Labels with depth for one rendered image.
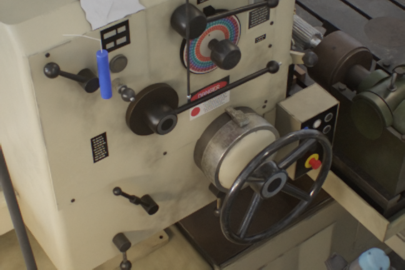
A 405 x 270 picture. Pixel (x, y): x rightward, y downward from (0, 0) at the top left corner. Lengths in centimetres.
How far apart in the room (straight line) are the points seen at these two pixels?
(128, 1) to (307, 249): 164
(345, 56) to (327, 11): 70
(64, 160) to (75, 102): 17
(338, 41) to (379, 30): 59
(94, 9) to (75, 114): 26
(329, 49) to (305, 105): 33
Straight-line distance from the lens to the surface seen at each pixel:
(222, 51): 184
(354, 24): 313
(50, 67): 164
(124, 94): 176
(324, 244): 317
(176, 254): 280
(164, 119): 186
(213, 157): 208
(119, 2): 172
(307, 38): 265
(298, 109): 224
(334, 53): 252
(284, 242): 294
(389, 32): 312
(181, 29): 176
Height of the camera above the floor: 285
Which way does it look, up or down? 43 degrees down
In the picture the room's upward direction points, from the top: straight up
